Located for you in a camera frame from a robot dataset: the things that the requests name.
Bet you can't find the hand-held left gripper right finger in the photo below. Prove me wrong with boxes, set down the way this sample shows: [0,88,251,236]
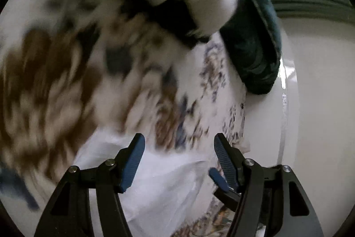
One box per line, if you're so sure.
[213,133,325,237]

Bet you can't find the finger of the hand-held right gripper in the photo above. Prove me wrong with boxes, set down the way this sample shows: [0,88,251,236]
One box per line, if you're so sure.
[208,167,245,213]

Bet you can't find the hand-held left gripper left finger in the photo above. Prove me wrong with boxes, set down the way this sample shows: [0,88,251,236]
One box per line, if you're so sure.
[34,133,146,237]

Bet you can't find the white t-shirt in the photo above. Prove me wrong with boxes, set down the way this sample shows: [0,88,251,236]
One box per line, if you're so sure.
[74,128,242,237]

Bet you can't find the floral bedsheet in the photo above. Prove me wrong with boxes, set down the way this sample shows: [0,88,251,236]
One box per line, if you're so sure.
[0,0,251,237]

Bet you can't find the white headboard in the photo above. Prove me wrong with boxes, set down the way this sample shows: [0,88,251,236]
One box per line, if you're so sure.
[243,16,355,237]

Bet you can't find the dark green blanket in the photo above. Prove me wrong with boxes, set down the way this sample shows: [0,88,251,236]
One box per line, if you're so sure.
[220,0,283,95]

